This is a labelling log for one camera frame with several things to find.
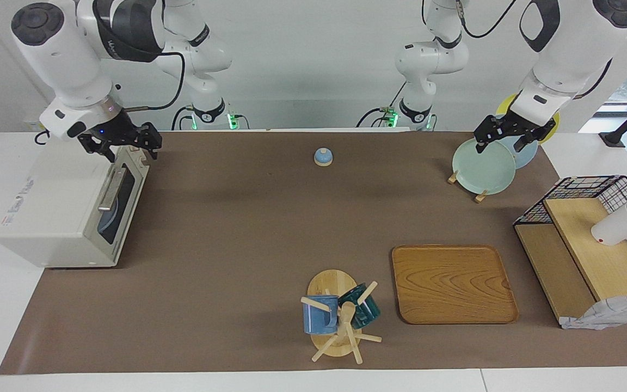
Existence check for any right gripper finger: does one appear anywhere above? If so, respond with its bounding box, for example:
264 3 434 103
77 135 116 163
130 122 163 162

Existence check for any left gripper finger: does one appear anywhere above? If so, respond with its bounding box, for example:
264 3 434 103
474 122 506 154
513 120 557 154

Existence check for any glass oven door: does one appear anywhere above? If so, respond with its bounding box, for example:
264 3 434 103
83 145 150 268

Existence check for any beige toaster oven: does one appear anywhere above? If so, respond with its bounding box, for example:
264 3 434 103
0 142 150 269

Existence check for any yellow plate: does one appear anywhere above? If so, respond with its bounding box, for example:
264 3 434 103
497 93 561 145

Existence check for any light blue racked plate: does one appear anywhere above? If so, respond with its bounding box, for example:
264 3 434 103
495 114 539 170

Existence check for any pale green plate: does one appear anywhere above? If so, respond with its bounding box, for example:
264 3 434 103
451 137 518 196

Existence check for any wooden plate rack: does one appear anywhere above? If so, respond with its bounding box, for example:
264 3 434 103
447 170 490 204

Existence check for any white cup red dot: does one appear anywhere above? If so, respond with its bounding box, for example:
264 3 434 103
591 201 627 247

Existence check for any brown table mat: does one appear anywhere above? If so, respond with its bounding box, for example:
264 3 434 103
0 130 627 376

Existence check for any rectangular wooden tray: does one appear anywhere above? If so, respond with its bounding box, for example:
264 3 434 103
391 244 520 326

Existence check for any grey marbled cloth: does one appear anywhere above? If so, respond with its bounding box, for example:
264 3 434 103
560 293 627 331

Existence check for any wooden mug tree stand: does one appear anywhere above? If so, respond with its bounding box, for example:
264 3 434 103
299 269 384 365

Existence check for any dark green mug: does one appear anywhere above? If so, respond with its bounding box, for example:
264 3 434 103
337 283 382 329

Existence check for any blue mug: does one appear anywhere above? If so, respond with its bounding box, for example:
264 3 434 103
302 294 341 335

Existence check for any black base cable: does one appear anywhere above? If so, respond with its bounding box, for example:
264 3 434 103
170 105 195 132
355 82 408 129

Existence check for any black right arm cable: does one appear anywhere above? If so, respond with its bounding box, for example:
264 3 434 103
122 51 187 113

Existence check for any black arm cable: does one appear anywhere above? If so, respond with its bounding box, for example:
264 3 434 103
122 51 187 113
454 0 518 40

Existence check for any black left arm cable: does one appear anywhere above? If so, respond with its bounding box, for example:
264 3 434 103
454 0 518 40

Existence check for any wooden shelf with wire frame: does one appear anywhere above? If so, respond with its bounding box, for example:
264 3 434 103
513 174 627 331

